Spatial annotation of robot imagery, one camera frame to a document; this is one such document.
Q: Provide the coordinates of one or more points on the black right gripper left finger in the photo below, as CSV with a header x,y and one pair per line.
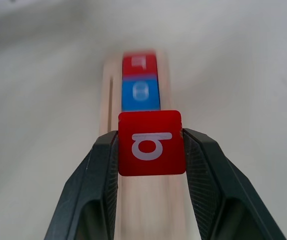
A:
x,y
88,190

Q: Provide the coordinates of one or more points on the long wooden tray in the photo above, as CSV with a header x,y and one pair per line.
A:
x,y
146,205

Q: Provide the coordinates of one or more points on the blue letter o block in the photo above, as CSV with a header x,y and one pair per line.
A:
x,y
140,95

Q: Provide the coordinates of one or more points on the red letter b block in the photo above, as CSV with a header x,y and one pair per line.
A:
x,y
151,143

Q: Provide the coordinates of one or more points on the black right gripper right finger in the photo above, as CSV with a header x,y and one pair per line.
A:
x,y
223,190

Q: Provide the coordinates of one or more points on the red letter t block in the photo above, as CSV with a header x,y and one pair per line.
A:
x,y
139,63

